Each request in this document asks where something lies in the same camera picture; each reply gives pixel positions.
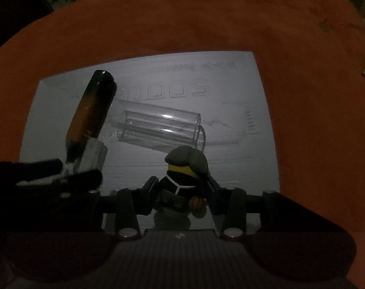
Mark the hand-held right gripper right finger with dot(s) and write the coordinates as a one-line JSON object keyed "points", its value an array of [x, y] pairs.
{"points": [[215, 198]]}

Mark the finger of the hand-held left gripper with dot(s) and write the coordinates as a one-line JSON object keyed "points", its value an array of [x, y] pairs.
{"points": [[80, 182], [26, 170]]}

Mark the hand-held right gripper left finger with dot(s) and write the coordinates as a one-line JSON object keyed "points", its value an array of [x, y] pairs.
{"points": [[150, 195]]}

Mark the penguin figurine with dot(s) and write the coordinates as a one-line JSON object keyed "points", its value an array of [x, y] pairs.
{"points": [[182, 183]]}

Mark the clear plastic blister pack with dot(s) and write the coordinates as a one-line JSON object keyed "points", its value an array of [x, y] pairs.
{"points": [[158, 126]]}

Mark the small brown bottle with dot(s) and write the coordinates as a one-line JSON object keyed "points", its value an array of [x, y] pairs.
{"points": [[92, 105]]}

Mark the white embossed mat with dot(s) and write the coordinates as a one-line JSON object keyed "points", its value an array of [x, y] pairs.
{"points": [[230, 90]]}

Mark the orange blanket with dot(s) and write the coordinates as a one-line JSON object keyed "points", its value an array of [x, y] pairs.
{"points": [[305, 126]]}

